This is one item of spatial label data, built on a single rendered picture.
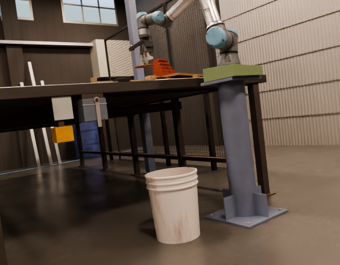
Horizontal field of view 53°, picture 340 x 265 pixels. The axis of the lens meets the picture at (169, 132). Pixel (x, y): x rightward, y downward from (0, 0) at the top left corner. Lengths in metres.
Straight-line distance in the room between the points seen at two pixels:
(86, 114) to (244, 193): 1.06
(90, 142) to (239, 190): 5.45
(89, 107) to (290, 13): 4.28
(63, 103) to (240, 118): 1.04
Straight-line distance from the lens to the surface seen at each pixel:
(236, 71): 2.03
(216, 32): 2.07
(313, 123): 5.46
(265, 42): 5.90
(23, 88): 1.81
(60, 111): 1.85
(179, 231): 1.92
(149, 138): 4.32
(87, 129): 7.34
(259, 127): 2.67
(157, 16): 2.35
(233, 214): 2.23
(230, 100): 2.13
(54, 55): 8.06
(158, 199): 1.89
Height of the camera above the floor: 0.69
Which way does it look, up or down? 3 degrees down
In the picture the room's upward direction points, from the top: 7 degrees counter-clockwise
